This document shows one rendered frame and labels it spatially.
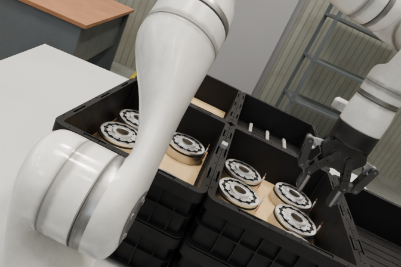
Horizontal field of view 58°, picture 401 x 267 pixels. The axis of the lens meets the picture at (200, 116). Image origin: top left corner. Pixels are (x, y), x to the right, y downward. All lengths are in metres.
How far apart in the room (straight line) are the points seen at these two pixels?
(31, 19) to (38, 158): 2.23
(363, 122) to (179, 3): 0.37
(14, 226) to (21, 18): 2.26
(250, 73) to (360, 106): 3.46
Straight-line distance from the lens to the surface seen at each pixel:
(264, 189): 0.99
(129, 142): 0.84
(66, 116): 0.71
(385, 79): 0.64
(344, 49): 4.28
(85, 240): 0.33
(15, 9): 2.57
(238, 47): 4.01
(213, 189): 0.66
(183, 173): 0.87
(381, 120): 0.65
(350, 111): 0.65
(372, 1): 0.59
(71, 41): 2.45
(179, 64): 0.37
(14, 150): 1.00
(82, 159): 0.33
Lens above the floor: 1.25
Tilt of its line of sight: 20 degrees down
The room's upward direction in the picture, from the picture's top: 25 degrees clockwise
